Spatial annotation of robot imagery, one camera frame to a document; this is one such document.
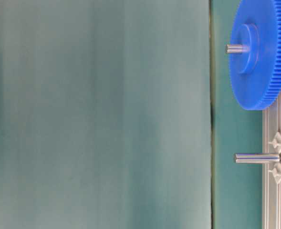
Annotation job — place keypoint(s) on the silver aluminium extrusion rail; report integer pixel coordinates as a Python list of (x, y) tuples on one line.
[(271, 172)]

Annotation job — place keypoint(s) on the steel shaft through large gear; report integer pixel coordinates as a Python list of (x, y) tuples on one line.
[(236, 49)]

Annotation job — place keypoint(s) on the large blue plastic gear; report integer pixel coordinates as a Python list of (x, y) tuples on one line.
[(255, 72)]

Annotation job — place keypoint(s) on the bare steel shaft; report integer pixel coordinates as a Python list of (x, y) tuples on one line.
[(245, 158)]

